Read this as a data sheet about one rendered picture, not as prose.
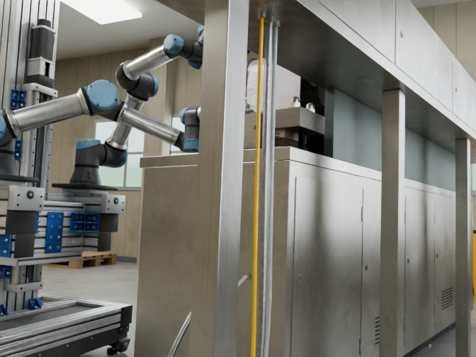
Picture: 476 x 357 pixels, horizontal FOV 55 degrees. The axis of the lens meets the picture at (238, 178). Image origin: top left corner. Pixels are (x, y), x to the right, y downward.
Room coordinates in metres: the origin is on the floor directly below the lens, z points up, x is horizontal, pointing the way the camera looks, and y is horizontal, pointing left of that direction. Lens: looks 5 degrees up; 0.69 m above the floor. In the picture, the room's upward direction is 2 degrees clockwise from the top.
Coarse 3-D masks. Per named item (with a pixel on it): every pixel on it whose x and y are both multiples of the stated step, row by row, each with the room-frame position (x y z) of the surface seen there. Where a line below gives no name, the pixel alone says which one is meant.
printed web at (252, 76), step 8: (256, 64) 1.69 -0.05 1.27; (248, 72) 1.71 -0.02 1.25; (256, 72) 1.68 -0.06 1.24; (280, 72) 1.62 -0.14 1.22; (288, 72) 1.60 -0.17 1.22; (248, 80) 1.71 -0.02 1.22; (256, 80) 1.68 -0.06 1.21; (304, 88) 1.69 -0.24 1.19; (312, 88) 1.67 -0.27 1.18; (304, 96) 1.69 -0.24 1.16; (312, 96) 1.67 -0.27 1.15; (304, 104) 1.71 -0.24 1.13
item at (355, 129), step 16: (336, 96) 1.52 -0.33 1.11; (336, 112) 1.52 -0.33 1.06; (352, 112) 1.62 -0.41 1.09; (368, 112) 1.74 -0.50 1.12; (336, 128) 1.52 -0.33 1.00; (352, 128) 1.62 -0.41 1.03; (368, 128) 1.74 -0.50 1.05; (336, 144) 1.52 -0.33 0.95; (352, 144) 1.62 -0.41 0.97; (368, 144) 1.74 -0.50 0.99; (416, 144) 2.22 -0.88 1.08; (432, 144) 2.44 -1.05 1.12; (352, 160) 1.63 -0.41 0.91; (368, 160) 1.74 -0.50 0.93; (416, 160) 2.22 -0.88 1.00; (432, 160) 2.44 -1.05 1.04; (448, 160) 2.72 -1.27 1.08; (416, 176) 2.23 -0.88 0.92; (432, 176) 2.44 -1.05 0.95; (448, 176) 2.72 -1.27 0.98
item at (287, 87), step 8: (280, 80) 1.62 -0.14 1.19; (288, 80) 1.60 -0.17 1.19; (296, 80) 1.58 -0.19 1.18; (248, 88) 1.71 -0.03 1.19; (256, 88) 1.68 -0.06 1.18; (280, 88) 1.62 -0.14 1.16; (288, 88) 1.60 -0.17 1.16; (296, 88) 1.58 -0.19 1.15; (248, 96) 1.71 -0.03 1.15; (256, 96) 1.68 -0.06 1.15; (280, 96) 1.61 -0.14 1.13; (288, 96) 1.59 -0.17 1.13; (248, 104) 1.71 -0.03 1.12; (256, 104) 1.68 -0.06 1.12; (280, 104) 1.61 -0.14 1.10; (288, 104) 1.59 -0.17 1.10
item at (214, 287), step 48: (240, 0) 0.80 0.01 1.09; (240, 48) 0.80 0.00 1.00; (240, 96) 0.81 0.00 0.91; (384, 96) 1.51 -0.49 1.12; (240, 144) 0.81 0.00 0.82; (384, 144) 1.51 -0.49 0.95; (240, 192) 0.82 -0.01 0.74; (384, 192) 1.51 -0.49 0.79; (384, 240) 1.51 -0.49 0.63; (192, 288) 0.81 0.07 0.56; (384, 288) 1.51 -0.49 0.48; (192, 336) 0.81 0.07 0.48; (384, 336) 1.51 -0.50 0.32
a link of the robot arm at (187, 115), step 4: (184, 108) 1.89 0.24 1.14; (188, 108) 1.86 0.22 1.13; (192, 108) 1.85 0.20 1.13; (196, 108) 1.83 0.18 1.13; (184, 112) 1.87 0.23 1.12; (188, 112) 1.85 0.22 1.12; (192, 112) 1.84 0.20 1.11; (196, 112) 1.83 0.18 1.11; (180, 116) 1.88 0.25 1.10; (184, 116) 1.87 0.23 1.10; (188, 116) 1.85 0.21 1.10; (192, 116) 1.84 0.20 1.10; (196, 116) 1.83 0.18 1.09; (184, 120) 1.88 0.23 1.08; (188, 120) 1.85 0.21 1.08; (192, 120) 1.85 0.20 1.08; (196, 120) 1.84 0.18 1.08; (184, 124) 1.90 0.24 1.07; (188, 124) 1.85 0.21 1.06; (192, 124) 1.85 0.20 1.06; (196, 124) 1.85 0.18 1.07
